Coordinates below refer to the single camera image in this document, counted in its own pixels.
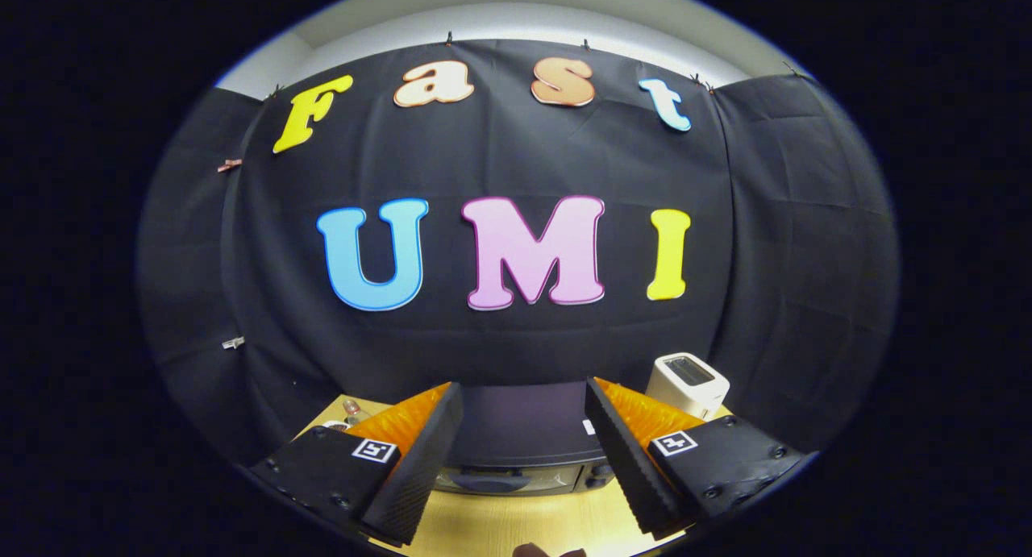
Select black backdrop cloth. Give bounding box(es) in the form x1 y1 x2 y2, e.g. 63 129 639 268
137 39 901 469

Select black toaster oven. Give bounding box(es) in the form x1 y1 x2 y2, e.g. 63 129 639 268
435 382 618 496

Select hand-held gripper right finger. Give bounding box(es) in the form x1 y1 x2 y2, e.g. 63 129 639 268
585 377 807 540

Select white toaster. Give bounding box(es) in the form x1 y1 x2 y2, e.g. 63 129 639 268
645 352 731 421

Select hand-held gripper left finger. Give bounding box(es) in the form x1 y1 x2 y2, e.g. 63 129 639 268
250 382 465 547

